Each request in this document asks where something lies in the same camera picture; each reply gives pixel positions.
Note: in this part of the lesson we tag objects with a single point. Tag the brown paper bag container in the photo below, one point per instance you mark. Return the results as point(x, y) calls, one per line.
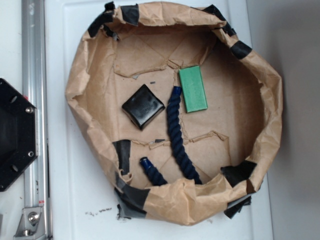
point(182, 168)

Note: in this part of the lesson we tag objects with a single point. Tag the aluminium extrusion rail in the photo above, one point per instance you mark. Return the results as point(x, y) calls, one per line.
point(34, 85)

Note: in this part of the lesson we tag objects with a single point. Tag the metal corner bracket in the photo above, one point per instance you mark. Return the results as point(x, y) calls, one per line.
point(31, 225)

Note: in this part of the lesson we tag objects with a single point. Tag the green rectangular block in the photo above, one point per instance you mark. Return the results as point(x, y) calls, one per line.
point(193, 89)

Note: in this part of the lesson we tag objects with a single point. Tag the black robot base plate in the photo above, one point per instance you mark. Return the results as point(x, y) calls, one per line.
point(17, 134)

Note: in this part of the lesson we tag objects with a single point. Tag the black square box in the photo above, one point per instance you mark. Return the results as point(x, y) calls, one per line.
point(142, 107)

